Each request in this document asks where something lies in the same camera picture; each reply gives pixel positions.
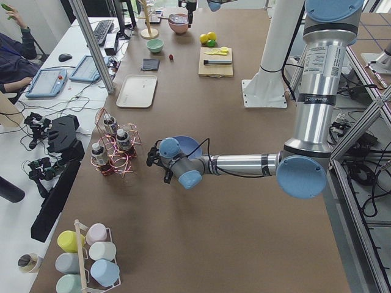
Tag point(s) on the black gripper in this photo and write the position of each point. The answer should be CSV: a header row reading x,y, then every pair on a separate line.
x,y
191,6
167,176

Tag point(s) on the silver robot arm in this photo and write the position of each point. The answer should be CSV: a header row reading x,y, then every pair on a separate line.
x,y
214,5
301,167

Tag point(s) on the blue plate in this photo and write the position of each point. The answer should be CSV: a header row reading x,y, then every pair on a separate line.
x,y
188,146

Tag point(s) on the pink bowl with ice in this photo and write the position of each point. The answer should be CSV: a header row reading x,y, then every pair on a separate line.
x,y
180,28

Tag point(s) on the metal ice scoop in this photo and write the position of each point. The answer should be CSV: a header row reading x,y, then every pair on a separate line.
x,y
175,18

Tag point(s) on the yellow lemon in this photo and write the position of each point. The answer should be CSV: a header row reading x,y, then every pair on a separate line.
x,y
212,35
203,38

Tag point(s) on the green lime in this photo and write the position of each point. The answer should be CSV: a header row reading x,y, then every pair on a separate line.
x,y
211,43

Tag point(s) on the wooden mug tree stand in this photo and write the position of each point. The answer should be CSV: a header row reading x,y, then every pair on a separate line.
x,y
148,33

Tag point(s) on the green bowl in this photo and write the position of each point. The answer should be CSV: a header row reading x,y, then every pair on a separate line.
x,y
155,45

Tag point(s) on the steel muddler black tip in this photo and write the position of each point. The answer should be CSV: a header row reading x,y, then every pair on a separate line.
x,y
217,62

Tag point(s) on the dark drink bottle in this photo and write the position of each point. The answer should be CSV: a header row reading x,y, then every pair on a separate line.
x,y
110,124
123,142
100,158

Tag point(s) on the wooden cutting board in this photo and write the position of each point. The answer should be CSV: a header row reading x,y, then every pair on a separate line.
x,y
215,71

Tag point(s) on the grey folded cloth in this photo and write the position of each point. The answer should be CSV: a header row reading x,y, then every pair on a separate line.
x,y
150,64

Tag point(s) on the pink cup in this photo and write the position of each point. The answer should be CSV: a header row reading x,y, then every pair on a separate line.
x,y
96,233

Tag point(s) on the black keyboard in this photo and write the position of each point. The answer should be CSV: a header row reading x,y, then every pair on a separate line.
x,y
101,31

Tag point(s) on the cream rectangular tray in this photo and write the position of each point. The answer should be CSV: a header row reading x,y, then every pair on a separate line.
x,y
137,91

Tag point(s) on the white cup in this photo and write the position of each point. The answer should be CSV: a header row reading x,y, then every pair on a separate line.
x,y
102,250

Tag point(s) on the white cup rack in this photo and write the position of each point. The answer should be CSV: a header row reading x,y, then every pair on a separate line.
x,y
88,283

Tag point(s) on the white pillar base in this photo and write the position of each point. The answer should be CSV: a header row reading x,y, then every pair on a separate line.
x,y
266,88

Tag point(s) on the blue cup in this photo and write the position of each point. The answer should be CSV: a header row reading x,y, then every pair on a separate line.
x,y
106,273

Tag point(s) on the yellow cup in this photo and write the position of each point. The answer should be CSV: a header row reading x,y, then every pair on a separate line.
x,y
67,241

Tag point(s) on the blue teach pendant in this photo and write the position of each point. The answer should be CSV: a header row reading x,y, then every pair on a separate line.
x,y
85,71
47,83

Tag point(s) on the grey cup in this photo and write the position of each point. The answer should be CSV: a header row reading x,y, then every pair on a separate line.
x,y
67,263

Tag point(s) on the black computer mouse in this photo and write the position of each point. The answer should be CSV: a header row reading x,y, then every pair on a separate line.
x,y
64,57

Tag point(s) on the green cup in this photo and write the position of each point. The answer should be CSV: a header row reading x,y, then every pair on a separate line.
x,y
69,283

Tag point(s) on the tape roll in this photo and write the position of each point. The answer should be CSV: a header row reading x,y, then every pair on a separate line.
x,y
29,263

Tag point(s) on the seated person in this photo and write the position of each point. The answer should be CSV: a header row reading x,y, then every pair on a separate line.
x,y
17,70

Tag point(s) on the copper wire bottle rack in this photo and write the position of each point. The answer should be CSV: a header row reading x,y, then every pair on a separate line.
x,y
119,161

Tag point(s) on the aluminium frame post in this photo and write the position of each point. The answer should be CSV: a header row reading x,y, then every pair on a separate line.
x,y
83,20

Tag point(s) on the black camera gripper device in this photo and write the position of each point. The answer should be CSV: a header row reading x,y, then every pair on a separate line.
x,y
61,135

